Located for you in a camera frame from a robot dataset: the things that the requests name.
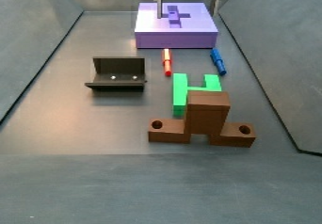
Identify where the brown T-shaped block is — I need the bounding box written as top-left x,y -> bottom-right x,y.
148,90 -> 255,148

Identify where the red cylindrical peg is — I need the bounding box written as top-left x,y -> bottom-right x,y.
162,48 -> 172,76

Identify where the blue cylindrical peg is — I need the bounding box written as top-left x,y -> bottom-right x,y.
210,49 -> 226,75

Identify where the purple board with cross slot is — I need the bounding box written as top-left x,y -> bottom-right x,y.
135,3 -> 219,49

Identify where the black angle bracket fixture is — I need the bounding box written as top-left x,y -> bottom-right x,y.
85,56 -> 146,89

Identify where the green U-shaped block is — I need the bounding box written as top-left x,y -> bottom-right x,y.
172,73 -> 222,118

